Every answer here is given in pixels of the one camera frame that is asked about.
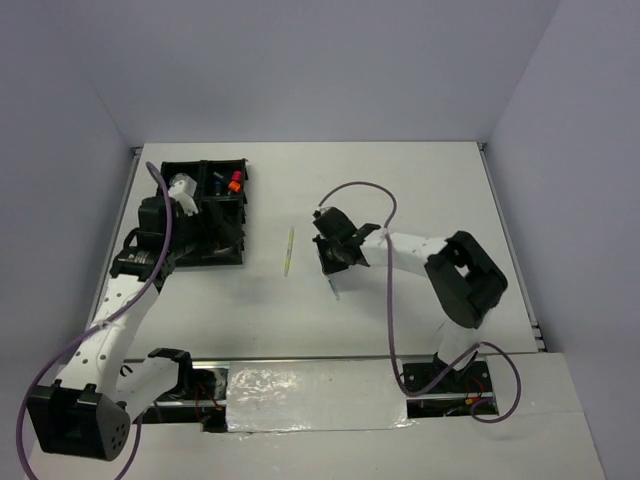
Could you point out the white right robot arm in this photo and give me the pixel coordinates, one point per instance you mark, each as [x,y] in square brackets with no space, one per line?
[466,281]

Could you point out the yellow thin pen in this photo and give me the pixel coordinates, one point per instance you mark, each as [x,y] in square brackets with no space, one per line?
[289,251]

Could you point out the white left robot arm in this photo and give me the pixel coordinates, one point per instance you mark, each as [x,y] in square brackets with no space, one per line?
[88,409]

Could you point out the black four-compartment organizer tray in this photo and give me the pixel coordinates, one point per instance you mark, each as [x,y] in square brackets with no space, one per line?
[202,172]

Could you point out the clear jar of paper clips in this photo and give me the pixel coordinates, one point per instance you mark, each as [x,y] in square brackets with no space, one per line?
[183,180]

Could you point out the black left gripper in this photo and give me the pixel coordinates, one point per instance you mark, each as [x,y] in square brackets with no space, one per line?
[224,229]

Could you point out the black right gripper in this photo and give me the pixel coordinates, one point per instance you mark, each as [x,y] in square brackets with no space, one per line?
[328,266]

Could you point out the blue thin pen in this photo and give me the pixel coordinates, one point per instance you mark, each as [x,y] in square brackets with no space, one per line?
[334,288]

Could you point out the orange cap black highlighter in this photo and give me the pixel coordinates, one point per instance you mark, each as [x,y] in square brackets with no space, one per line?
[234,187]

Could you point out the silver foil covered panel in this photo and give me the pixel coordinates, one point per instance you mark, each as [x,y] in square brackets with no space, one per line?
[327,395]

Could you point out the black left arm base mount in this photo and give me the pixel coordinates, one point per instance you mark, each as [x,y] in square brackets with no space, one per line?
[205,385]

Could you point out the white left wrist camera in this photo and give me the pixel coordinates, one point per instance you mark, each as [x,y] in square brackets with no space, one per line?
[186,198]

